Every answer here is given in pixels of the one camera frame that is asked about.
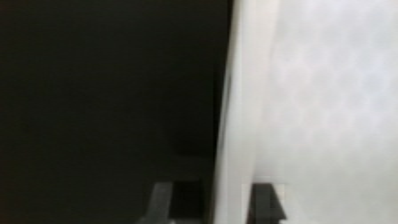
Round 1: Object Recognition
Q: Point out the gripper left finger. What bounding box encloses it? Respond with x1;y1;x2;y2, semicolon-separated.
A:
144;181;204;224

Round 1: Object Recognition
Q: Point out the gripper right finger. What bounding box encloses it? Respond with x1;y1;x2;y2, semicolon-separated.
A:
247;183;286;224

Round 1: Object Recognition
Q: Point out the white desk top tray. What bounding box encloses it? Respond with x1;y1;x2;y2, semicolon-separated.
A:
211;0;398;224

